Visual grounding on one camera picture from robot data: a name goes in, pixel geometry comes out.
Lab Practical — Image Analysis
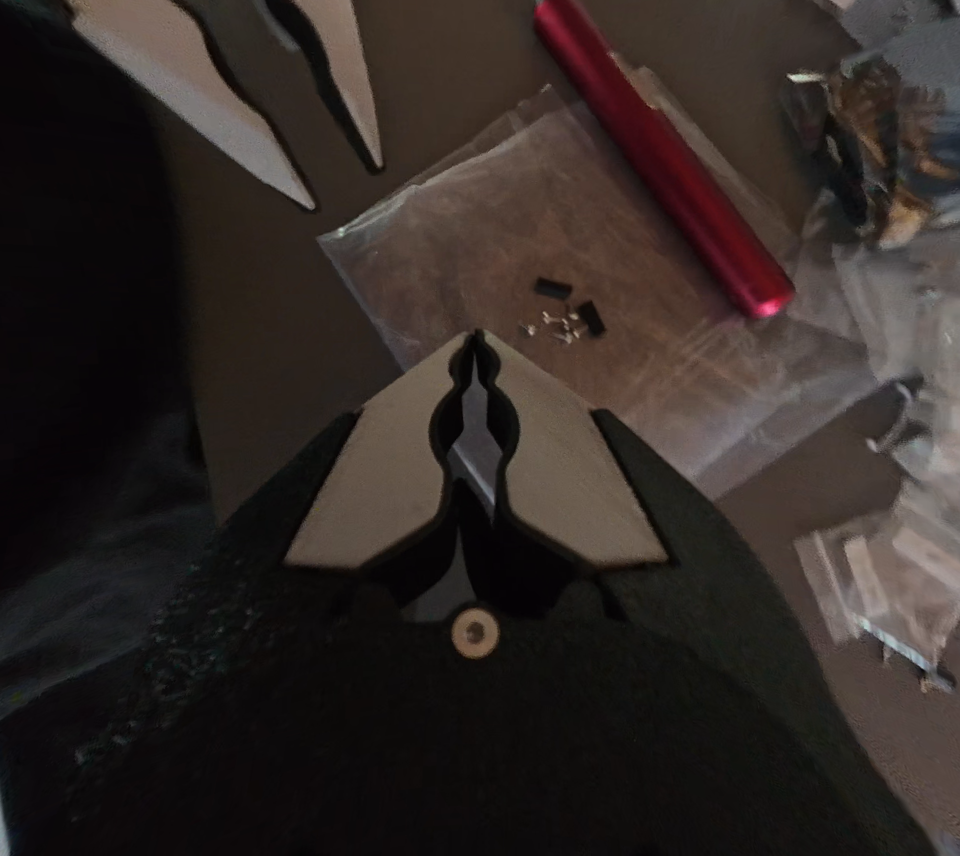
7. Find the dark grey desk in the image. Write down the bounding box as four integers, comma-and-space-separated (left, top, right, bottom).
150, 0, 960, 856

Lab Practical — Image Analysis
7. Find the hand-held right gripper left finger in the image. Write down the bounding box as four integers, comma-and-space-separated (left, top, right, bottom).
283, 331, 481, 570

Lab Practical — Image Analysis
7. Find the dark foil bag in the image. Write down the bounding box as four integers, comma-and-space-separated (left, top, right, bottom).
780, 57, 960, 250

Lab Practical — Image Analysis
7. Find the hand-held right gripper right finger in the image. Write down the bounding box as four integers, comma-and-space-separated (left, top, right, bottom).
478, 329, 669, 570

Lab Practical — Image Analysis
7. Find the cluster of small screws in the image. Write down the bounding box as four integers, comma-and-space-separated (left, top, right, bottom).
519, 304, 590, 346

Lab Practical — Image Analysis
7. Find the pile of clear plastic bags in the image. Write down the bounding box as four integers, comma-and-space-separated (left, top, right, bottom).
316, 0, 960, 692

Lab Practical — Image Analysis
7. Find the dark red screwdriver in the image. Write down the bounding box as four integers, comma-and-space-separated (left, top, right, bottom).
501, 0, 796, 321

